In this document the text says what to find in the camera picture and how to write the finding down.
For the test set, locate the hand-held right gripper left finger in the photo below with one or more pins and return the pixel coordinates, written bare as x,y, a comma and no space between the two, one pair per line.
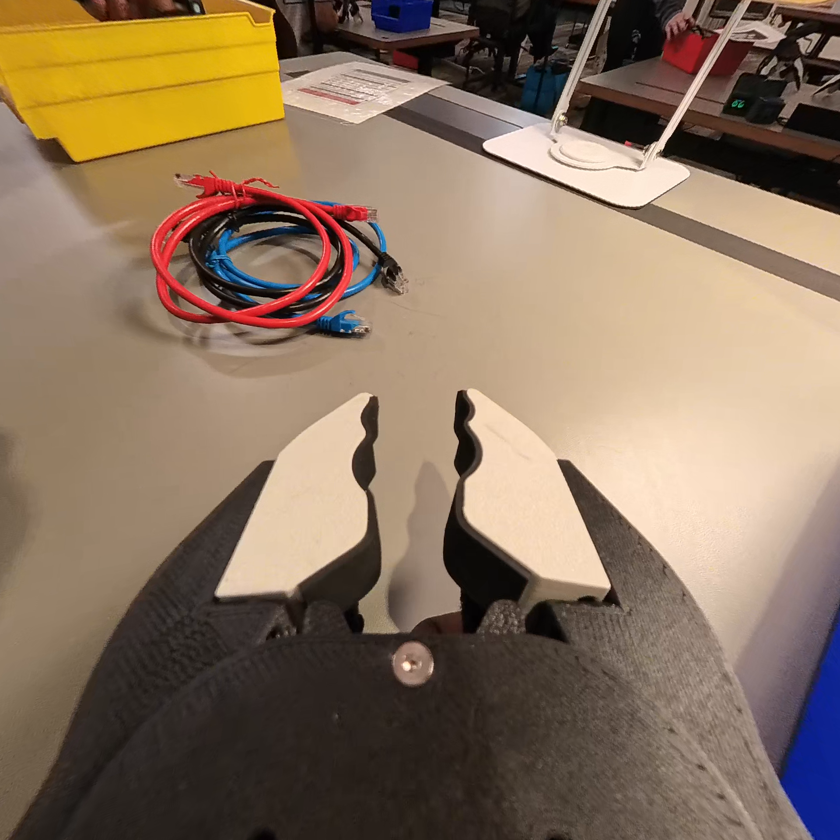
308,518

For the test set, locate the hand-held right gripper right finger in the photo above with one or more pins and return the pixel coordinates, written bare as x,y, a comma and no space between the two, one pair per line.
525,512

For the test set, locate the red twist tie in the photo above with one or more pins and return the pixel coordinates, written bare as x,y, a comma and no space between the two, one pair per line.
226,186

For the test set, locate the blue board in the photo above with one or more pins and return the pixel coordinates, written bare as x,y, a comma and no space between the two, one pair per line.
817,735

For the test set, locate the blue bag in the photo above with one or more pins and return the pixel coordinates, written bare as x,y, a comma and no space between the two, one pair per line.
543,88

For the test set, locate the laminated paper sheet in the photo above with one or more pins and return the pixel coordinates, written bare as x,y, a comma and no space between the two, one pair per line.
358,88

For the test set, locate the yellow plastic bin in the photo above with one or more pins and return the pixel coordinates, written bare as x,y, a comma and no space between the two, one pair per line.
151,111

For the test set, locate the wooden table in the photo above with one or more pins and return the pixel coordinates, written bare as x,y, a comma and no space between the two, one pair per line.
656,92

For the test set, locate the black digital timer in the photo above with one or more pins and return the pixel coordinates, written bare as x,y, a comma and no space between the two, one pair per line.
751,98

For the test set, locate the red plastic bin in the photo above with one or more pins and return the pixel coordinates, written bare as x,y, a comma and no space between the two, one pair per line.
695,56

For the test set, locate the blue plastic bin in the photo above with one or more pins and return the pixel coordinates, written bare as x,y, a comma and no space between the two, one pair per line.
397,14

